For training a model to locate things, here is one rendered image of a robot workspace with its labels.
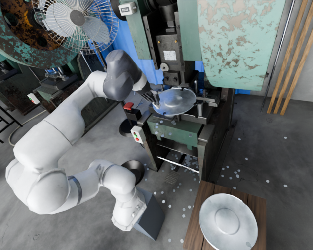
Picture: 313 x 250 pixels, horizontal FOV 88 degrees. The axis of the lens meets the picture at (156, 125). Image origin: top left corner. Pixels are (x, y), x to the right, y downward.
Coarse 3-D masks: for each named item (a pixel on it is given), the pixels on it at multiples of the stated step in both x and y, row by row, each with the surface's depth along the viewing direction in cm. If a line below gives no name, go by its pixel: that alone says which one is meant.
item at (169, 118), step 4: (156, 112) 103; (164, 112) 101; (156, 116) 100; (160, 116) 99; (164, 116) 98; (168, 116) 97; (172, 116) 97; (176, 116) 108; (168, 120) 96; (172, 120) 95; (176, 120) 111; (180, 120) 111
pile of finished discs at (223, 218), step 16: (208, 208) 94; (224, 208) 92; (240, 208) 90; (208, 224) 88; (224, 224) 86; (240, 224) 85; (256, 224) 84; (208, 240) 83; (224, 240) 82; (240, 240) 81
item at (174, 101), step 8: (176, 88) 116; (184, 88) 114; (160, 96) 114; (168, 96) 112; (176, 96) 109; (184, 96) 108; (192, 96) 106; (168, 104) 104; (176, 104) 103; (184, 104) 102; (160, 112) 101; (168, 112) 100; (176, 112) 98; (184, 112) 96
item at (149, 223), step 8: (144, 192) 101; (152, 200) 101; (152, 208) 103; (160, 208) 117; (144, 216) 95; (152, 216) 106; (160, 216) 120; (136, 224) 96; (144, 224) 97; (152, 224) 108; (160, 224) 123; (144, 232) 111; (152, 232) 111
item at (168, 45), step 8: (160, 32) 88; (168, 32) 85; (176, 32) 82; (160, 40) 87; (168, 40) 84; (176, 40) 82; (160, 48) 90; (168, 48) 87; (176, 48) 85; (160, 56) 93; (168, 56) 91; (176, 56) 88; (168, 64) 95; (176, 64) 92; (192, 64) 101; (168, 72) 95; (176, 72) 93; (184, 72) 93; (192, 72) 103; (168, 80) 99; (176, 80) 94; (184, 80) 97
